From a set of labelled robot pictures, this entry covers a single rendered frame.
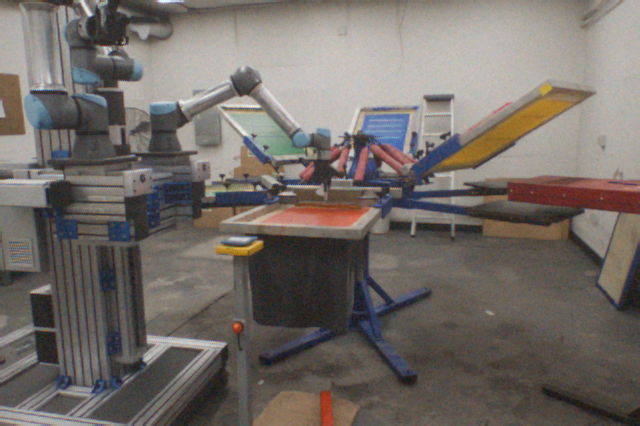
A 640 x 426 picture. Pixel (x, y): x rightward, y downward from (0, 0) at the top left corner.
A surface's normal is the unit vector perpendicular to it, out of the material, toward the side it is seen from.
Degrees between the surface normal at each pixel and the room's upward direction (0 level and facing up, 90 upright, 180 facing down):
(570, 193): 90
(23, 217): 90
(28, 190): 90
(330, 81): 90
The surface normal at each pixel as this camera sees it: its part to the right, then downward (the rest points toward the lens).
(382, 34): -0.27, 0.17
